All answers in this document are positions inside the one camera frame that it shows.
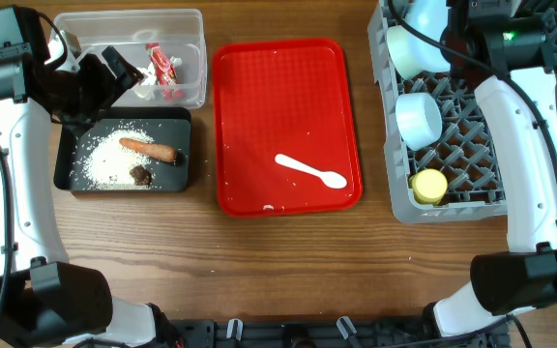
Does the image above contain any white tissue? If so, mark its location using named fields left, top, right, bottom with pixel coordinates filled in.
left=132, top=56, right=184, bottom=101

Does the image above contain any red snack wrapper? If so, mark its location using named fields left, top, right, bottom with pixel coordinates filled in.
left=145, top=43, right=184, bottom=101

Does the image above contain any white rice pile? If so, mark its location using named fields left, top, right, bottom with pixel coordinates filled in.
left=70, top=120, right=158, bottom=190

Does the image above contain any brown food lump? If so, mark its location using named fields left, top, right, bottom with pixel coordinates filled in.
left=130, top=165, right=152, bottom=187

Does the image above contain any white plastic spoon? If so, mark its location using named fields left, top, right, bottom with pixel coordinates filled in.
left=275, top=154, right=347, bottom=189

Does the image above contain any mint green bowl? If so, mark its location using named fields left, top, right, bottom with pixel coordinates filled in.
left=387, top=25, right=424, bottom=79

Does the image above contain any light blue bowl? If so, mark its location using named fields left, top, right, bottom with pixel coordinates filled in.
left=396, top=93, right=443, bottom=151

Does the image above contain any light blue plate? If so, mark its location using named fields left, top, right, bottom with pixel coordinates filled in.
left=405, top=0, right=451, bottom=73

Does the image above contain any yellow plastic cup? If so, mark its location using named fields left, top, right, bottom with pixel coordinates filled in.
left=408, top=169, right=448, bottom=205

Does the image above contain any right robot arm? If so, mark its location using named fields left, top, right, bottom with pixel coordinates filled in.
left=432, top=1, right=557, bottom=336

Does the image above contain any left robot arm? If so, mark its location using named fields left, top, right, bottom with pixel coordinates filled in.
left=0, top=5, right=171, bottom=347

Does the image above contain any black waste tray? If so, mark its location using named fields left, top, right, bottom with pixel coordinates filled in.
left=53, top=107, right=191, bottom=192

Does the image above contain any grey dishwasher rack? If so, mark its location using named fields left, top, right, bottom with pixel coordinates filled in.
left=367, top=1, right=557, bottom=223

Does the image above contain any clear plastic storage box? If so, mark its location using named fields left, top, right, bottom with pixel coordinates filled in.
left=54, top=9, right=207, bottom=109

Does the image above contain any red plastic tray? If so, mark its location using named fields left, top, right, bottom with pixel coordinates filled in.
left=212, top=38, right=363, bottom=218

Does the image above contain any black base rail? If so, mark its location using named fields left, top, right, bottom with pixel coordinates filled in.
left=171, top=316, right=512, bottom=348

